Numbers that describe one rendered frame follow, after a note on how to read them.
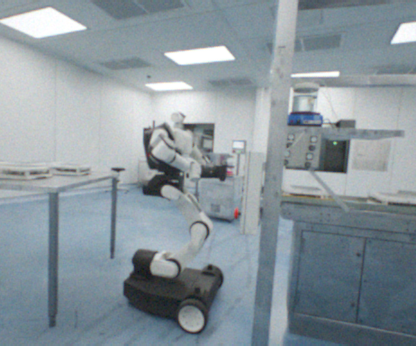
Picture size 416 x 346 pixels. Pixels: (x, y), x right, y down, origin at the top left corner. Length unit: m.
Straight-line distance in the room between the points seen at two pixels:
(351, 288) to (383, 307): 0.19
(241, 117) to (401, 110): 3.51
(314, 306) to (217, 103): 6.29
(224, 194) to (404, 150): 4.22
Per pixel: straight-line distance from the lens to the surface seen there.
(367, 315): 1.96
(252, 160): 0.79
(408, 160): 6.95
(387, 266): 1.86
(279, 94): 0.92
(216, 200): 4.29
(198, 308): 1.74
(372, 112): 6.91
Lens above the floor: 1.10
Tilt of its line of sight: 5 degrees down
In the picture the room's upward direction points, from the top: 4 degrees clockwise
